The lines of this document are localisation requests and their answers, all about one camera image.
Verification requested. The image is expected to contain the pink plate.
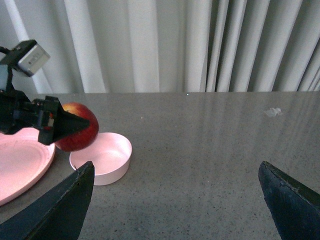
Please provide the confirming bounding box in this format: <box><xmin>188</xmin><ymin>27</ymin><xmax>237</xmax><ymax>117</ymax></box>
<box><xmin>0</xmin><ymin>128</ymin><xmax>55</xmax><ymax>206</ymax></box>

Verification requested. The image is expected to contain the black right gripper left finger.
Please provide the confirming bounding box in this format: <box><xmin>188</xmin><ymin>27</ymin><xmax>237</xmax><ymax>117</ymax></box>
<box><xmin>0</xmin><ymin>161</ymin><xmax>95</xmax><ymax>240</ymax></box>

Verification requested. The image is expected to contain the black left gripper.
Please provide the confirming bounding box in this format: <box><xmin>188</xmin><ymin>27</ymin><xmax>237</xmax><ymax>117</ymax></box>
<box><xmin>0</xmin><ymin>90</ymin><xmax>90</xmax><ymax>145</ymax></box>

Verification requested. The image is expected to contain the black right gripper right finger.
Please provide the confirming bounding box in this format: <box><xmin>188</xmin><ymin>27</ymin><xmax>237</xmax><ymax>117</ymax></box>
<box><xmin>258</xmin><ymin>161</ymin><xmax>320</xmax><ymax>240</ymax></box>

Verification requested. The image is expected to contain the clear tape scrap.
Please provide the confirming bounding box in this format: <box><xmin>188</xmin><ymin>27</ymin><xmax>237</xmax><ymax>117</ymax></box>
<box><xmin>264</xmin><ymin>107</ymin><xmax>283</xmax><ymax>117</ymax></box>

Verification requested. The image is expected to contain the pink bowl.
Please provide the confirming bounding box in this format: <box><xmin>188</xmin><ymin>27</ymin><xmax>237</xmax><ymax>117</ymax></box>
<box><xmin>69</xmin><ymin>132</ymin><xmax>133</xmax><ymax>186</ymax></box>

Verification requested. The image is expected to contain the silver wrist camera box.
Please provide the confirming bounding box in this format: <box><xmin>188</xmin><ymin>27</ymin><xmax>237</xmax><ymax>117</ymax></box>
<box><xmin>0</xmin><ymin>39</ymin><xmax>51</xmax><ymax>78</ymax></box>

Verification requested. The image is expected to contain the white curtain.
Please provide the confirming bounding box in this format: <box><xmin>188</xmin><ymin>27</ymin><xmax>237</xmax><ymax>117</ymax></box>
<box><xmin>0</xmin><ymin>0</ymin><xmax>320</xmax><ymax>94</ymax></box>

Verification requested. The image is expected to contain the red apple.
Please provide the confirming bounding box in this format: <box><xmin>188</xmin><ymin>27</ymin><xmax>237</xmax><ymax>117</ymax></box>
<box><xmin>55</xmin><ymin>102</ymin><xmax>99</xmax><ymax>152</ymax></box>

